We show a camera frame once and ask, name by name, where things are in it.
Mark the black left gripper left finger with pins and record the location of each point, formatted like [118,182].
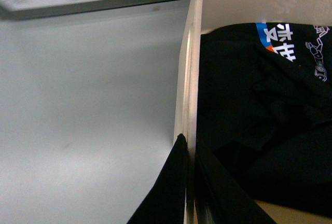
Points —
[165,202]

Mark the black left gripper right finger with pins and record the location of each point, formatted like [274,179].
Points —
[218,197]

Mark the beige laundry hamper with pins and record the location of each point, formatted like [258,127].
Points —
[205,16]

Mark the black printed t-shirt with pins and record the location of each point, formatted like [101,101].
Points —
[264,110]

